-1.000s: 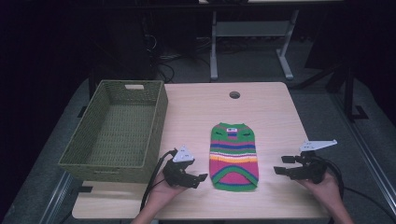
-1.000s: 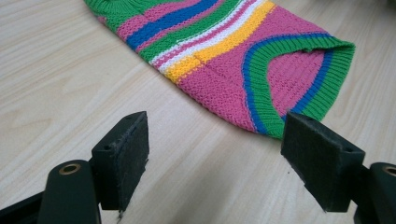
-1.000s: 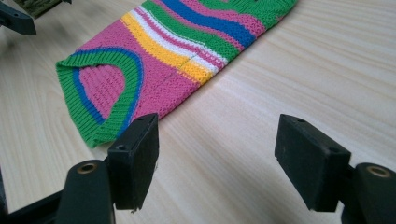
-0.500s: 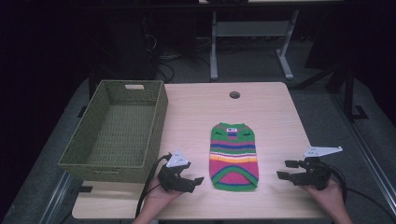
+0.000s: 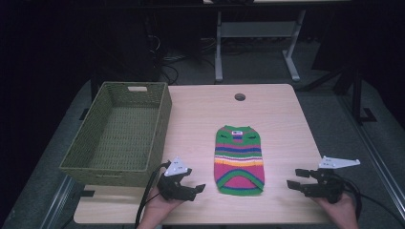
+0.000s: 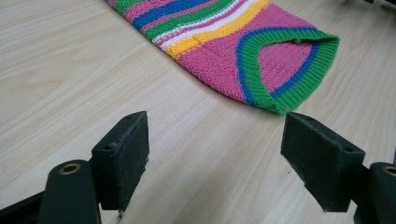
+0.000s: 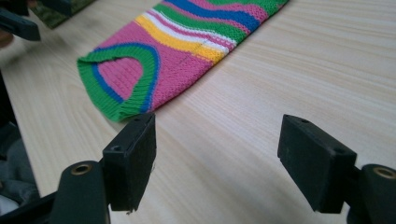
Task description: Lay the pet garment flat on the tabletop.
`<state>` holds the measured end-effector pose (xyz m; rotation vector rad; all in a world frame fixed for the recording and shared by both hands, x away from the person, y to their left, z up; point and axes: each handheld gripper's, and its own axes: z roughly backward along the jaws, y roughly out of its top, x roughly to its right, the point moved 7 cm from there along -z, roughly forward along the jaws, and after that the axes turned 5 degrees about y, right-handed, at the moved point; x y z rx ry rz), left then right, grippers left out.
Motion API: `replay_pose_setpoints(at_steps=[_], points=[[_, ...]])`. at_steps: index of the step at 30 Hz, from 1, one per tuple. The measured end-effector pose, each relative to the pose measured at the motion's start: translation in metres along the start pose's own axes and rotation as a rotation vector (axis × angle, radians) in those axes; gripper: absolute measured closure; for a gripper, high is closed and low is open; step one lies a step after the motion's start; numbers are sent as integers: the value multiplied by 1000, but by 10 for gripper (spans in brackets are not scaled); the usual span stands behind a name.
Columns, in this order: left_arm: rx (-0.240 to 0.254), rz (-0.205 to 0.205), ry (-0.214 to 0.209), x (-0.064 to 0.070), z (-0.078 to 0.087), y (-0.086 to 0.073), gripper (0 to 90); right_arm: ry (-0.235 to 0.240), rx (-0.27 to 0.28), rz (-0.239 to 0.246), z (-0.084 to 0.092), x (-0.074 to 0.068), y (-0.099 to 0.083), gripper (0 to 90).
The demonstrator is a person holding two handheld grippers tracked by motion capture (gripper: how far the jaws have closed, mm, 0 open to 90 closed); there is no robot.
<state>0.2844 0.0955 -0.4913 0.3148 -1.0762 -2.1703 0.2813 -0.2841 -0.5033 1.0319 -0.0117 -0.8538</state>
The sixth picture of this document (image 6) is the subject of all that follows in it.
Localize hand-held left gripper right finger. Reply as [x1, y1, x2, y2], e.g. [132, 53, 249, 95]
[280, 111, 366, 214]

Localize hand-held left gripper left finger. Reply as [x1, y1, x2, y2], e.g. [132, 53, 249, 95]
[91, 110, 150, 213]

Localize striped knitted sweater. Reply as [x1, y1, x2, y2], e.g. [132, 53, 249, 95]
[106, 0, 341, 116]

